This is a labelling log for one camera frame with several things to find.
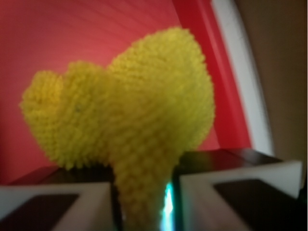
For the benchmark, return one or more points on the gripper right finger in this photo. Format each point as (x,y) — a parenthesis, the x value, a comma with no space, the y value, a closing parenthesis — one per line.
(238,190)

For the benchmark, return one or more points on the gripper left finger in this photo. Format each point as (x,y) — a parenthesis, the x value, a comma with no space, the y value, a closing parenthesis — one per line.
(55,199)

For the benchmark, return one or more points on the yellow cloth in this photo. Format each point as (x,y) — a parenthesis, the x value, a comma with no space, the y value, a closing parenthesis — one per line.
(138,115)

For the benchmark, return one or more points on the brown cardboard panel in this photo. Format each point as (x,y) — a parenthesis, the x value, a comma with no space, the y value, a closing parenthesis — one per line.
(277,32)

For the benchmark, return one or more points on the red plastic tray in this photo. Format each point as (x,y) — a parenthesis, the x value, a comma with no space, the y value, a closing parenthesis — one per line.
(48,34)

